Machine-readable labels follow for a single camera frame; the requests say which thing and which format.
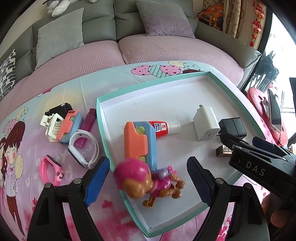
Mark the black toy car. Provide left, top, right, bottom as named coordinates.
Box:
left=45, top=102, right=73, bottom=118

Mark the patterned beige curtain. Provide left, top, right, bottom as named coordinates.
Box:
left=222, top=0, right=248, bottom=39

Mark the purple lighter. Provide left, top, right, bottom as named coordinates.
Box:
left=74, top=108, right=96, bottom=148

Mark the orange bag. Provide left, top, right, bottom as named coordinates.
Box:
left=196, top=4, right=224, bottom=31

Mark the white smart watch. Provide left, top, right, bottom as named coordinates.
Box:
left=67, top=130, right=99, bottom=169

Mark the cartoon print pink blanket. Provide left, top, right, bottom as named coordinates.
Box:
left=0, top=60, right=278, bottom=241

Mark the white hair claw clip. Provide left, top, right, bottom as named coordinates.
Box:
left=40, top=113, right=64, bottom=143

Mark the red glue bottle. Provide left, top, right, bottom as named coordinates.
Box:
left=149, top=121, right=181, bottom=138

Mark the purple grey cushion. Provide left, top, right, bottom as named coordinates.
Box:
left=135, top=1, right=195, bottom=39

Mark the teal shallow cardboard tray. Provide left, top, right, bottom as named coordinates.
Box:
left=96, top=71, right=263, bottom=237

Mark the grey sofa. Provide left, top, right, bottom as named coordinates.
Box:
left=0, top=0, right=263, bottom=117

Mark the grey husky plush toy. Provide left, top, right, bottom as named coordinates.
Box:
left=42, top=0, right=97, bottom=18

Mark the gold black patterned lighter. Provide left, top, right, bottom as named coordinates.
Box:
left=216, top=145, right=232, bottom=157

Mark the blue orange toy block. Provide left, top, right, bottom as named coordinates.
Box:
left=124, top=121, right=158, bottom=172
left=57, top=110, right=83, bottom=145

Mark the light grey cushion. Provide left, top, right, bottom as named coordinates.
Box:
left=36, top=8, right=84, bottom=68

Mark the pink smart watch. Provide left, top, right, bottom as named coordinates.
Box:
left=39, top=155, right=65, bottom=187

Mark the phone on white stand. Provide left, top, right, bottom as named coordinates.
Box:
left=262, top=89, right=282, bottom=133

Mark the red hanging ornament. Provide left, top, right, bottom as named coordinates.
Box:
left=249, top=0, right=265, bottom=48

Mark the black power adapter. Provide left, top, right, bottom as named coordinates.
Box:
left=218, top=117, right=247, bottom=140

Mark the pink brown puppy figure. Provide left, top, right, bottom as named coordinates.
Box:
left=113, top=159, right=186, bottom=208

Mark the white power adapter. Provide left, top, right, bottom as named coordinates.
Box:
left=193, top=105, right=220, bottom=141

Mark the black white patterned cushion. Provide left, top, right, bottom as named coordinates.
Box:
left=0, top=49, right=16, bottom=100

